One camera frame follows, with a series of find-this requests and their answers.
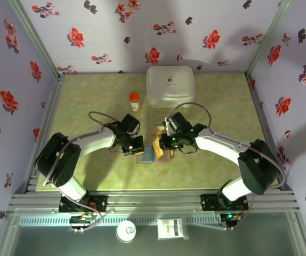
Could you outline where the brown leather card holder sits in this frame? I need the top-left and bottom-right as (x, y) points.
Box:
(135, 143), (173, 165)

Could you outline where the blue credit card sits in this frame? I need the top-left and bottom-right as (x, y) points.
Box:
(138, 145), (158, 163)

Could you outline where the orange capped pill bottle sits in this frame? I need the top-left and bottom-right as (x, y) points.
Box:
(129, 92), (141, 113)

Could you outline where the white zipped medicine pouch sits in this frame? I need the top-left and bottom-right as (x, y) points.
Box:
(146, 65), (196, 109)

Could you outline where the white packet in plastic bag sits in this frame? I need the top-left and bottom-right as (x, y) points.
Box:
(157, 218), (189, 241)

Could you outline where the small electronics board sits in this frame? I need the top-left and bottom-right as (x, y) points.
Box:
(69, 212), (102, 233)
(220, 212), (243, 230)

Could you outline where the round white lid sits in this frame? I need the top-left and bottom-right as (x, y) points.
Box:
(116, 220), (137, 243)

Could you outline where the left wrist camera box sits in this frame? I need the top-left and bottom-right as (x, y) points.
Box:
(126, 114), (141, 133)

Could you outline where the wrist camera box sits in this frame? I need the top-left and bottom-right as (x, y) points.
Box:
(126, 114), (141, 133)
(163, 111), (178, 135)

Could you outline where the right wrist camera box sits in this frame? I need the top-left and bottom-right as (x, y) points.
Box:
(163, 111), (178, 135)

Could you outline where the lilac right arm cable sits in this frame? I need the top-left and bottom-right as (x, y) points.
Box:
(173, 102), (287, 230)

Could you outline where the lilac arm cable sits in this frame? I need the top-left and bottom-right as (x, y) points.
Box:
(173, 102), (287, 230)
(43, 110), (122, 232)

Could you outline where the lilac left arm cable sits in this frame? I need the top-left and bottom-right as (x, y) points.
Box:
(43, 110), (122, 232)

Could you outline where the aluminium frame cross rail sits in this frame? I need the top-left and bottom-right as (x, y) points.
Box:
(5, 189), (301, 214)

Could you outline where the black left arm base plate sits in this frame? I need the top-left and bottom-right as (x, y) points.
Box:
(59, 195), (108, 213)

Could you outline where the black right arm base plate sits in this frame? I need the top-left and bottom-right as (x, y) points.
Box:
(200, 194), (249, 211)

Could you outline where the grey slotted cable duct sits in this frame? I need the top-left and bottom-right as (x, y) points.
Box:
(18, 216), (224, 227)

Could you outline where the aluminium frame post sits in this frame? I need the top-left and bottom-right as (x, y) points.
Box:
(7, 0), (66, 81)
(245, 0), (295, 78)

